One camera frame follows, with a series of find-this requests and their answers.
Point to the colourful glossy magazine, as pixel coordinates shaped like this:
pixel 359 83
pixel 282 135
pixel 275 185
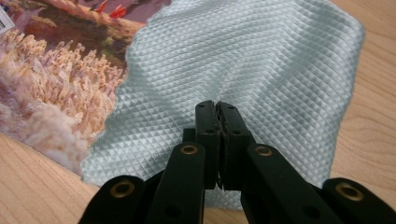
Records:
pixel 46 77

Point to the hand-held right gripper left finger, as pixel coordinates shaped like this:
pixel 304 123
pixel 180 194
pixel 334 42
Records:
pixel 208 124

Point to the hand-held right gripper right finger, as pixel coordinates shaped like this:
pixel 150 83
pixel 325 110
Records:
pixel 232 137

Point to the light blue cleaning cloth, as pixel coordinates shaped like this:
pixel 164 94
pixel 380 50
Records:
pixel 249 56

